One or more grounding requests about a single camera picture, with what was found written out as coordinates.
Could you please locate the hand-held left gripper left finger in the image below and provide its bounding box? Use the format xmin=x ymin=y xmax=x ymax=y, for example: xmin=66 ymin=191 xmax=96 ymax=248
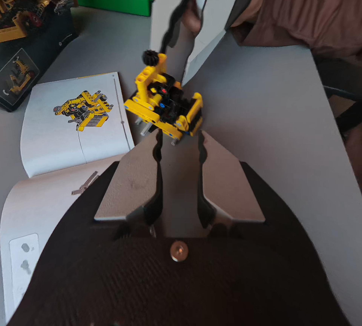
xmin=94 ymin=130 xmax=164 ymax=226

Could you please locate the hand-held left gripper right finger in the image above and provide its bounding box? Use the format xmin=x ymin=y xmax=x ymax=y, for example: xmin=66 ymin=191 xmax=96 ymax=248
xmin=197 ymin=130 xmax=266 ymax=229

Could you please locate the yellow black lego model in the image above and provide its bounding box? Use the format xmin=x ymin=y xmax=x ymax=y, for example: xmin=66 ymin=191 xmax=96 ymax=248
xmin=123 ymin=49 xmax=203 ymax=145

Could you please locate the person's right forearm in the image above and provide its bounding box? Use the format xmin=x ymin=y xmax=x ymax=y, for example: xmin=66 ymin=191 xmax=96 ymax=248
xmin=230 ymin=0 xmax=362 ymax=59

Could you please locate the lego instruction booklet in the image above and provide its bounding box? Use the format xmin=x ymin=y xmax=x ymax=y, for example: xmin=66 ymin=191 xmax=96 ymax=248
xmin=0 ymin=71 xmax=135 ymax=318

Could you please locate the dark lego set box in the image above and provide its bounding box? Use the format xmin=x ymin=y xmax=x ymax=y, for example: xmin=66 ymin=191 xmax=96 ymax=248
xmin=0 ymin=0 xmax=79 ymax=113

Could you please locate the person's right hand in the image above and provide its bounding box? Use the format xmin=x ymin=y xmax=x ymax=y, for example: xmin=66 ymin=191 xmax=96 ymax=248
xmin=181 ymin=0 xmax=268 ymax=36

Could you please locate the black office chair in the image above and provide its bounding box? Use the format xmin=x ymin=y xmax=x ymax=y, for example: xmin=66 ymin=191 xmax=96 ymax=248
xmin=312 ymin=49 xmax=362 ymax=139

